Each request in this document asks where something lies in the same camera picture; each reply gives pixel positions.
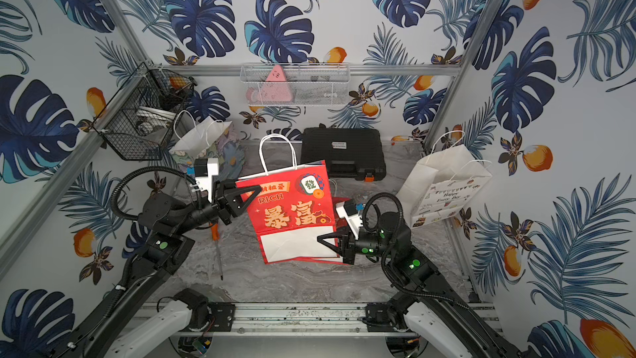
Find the black tool case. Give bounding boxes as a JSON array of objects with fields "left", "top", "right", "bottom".
[{"left": 301, "top": 128, "right": 387, "bottom": 182}]

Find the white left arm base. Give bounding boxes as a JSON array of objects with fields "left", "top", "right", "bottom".
[{"left": 105, "top": 288, "right": 210, "bottom": 357}]

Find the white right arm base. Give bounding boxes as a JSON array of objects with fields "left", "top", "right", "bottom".
[{"left": 387, "top": 293, "right": 473, "bottom": 358}]

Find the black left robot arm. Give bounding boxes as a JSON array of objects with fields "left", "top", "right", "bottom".
[{"left": 35, "top": 166, "right": 262, "bottom": 357}]

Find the aluminium linear rail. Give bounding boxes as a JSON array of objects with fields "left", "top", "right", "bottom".
[{"left": 138, "top": 301, "right": 498, "bottom": 336}]

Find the floral paper bag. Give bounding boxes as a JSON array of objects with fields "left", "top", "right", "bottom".
[{"left": 169, "top": 110, "right": 245, "bottom": 180}]

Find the white mesh wall shelf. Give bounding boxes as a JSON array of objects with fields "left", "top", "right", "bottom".
[{"left": 240, "top": 63, "right": 350, "bottom": 106}]

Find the white happy paper bag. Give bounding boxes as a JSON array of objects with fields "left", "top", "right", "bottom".
[{"left": 397, "top": 141, "right": 492, "bottom": 228}]

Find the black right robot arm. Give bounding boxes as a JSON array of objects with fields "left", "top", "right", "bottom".
[{"left": 317, "top": 192, "right": 536, "bottom": 357}]

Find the black wire basket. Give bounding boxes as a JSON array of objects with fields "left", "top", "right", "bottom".
[{"left": 91, "top": 63, "right": 197, "bottom": 161}]

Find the pink triangle item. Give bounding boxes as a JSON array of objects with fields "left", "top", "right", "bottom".
[{"left": 252, "top": 65, "right": 293, "bottom": 104}]

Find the red paper bag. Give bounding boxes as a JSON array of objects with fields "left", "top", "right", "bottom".
[
  {"left": 236, "top": 134, "right": 343, "bottom": 265},
  {"left": 332, "top": 197, "right": 350, "bottom": 217}
]

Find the orange handled screwdriver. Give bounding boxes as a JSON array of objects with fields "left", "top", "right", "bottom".
[{"left": 210, "top": 223, "right": 224, "bottom": 281}]

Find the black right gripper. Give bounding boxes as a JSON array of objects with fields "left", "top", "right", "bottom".
[{"left": 318, "top": 225, "right": 397, "bottom": 267}]

